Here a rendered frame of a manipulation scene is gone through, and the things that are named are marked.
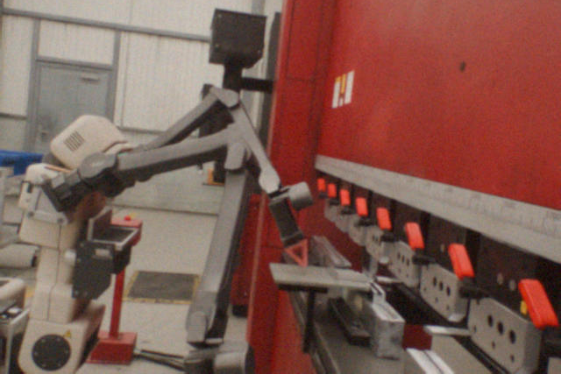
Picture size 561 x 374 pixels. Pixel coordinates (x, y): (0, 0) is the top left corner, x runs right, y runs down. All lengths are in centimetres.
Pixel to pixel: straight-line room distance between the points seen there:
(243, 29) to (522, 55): 182
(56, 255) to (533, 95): 129
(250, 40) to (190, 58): 629
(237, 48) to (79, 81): 667
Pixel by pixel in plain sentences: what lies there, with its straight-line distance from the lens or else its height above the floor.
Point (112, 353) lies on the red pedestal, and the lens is 337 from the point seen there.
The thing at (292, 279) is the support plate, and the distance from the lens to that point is 148.
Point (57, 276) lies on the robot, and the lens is 168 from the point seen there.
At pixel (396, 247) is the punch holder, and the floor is 117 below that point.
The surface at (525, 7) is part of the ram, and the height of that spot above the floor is 161.
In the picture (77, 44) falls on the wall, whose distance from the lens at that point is 917.
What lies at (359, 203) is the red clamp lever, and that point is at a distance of 145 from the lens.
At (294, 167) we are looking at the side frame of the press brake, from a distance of 237.
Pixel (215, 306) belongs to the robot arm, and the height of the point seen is 105.
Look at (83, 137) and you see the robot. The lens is 156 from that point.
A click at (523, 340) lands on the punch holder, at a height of 116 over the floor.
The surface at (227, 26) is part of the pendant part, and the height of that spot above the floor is 187.
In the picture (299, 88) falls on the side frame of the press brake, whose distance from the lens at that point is 238.
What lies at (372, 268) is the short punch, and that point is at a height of 104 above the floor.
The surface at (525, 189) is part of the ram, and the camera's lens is 81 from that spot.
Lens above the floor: 138
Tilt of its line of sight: 3 degrees down
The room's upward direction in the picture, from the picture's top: 6 degrees clockwise
